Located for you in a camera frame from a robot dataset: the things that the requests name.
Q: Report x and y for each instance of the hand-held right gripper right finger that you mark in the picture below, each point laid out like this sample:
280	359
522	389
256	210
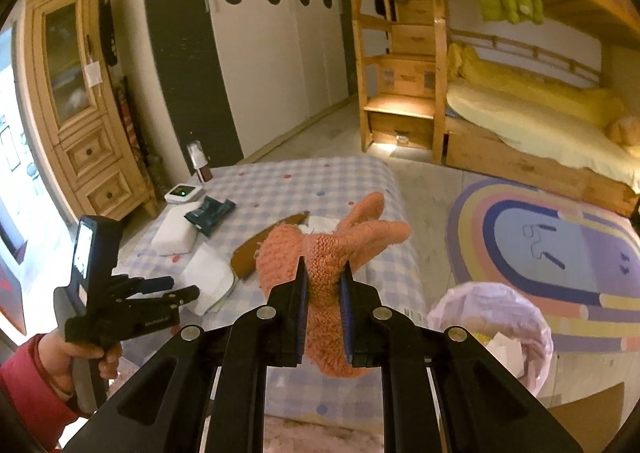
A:
346	318

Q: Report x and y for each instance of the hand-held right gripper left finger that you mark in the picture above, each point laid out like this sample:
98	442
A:
301	313

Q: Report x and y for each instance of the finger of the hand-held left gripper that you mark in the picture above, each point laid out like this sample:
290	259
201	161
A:
150	284
175	297

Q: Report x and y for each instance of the orange knitted glove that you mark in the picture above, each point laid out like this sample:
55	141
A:
325	253

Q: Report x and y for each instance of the person's left forearm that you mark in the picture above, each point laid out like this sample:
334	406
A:
25	398

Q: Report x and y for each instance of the person's left hand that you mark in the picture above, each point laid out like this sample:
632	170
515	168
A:
57	363

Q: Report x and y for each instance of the white flat tissue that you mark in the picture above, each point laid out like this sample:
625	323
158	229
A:
207	273

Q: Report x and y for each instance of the white foam block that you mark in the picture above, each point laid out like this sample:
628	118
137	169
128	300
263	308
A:
170	235

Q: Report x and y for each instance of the brown flat packet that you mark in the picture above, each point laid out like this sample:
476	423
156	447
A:
250	253

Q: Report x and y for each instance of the dark teal packet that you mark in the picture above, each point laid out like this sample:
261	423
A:
212	215

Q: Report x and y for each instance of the crumpled white tissue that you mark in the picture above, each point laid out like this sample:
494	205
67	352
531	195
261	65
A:
325	224

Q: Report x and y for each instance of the white desktop monitor device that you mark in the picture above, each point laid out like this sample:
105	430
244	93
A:
182	193

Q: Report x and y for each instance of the white brown spray bottle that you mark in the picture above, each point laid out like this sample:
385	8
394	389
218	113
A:
202	173

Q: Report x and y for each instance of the checkered tablecloth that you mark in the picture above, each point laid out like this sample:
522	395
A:
300	183

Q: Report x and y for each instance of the dark leaning bundle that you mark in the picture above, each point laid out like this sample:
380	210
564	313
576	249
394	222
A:
140	143

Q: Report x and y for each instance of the wooden cabinet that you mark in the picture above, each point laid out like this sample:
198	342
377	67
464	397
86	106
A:
90	153

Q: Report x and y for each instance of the pastel rainbow rug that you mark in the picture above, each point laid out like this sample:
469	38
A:
550	243

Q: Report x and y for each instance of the white face mask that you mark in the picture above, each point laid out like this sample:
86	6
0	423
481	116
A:
92	73

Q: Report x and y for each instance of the wooden bunk bed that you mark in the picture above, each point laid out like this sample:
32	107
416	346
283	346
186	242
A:
525	173

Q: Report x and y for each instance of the wooden stair drawers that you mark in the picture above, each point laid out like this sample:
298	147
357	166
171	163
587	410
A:
400	78

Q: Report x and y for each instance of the cardboard box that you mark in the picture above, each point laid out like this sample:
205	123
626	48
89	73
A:
585	398

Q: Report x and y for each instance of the white wardrobe with dark panel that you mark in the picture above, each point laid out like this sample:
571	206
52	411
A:
270	58

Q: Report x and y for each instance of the pale yellow bed sheet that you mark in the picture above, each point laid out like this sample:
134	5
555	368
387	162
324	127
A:
525	128

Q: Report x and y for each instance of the black hanging bag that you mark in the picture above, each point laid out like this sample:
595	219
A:
107	18

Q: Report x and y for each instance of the yellow duvet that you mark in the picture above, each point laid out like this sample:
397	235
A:
525	83

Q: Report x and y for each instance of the yellow plush toy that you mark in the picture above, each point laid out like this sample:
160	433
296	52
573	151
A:
625	130

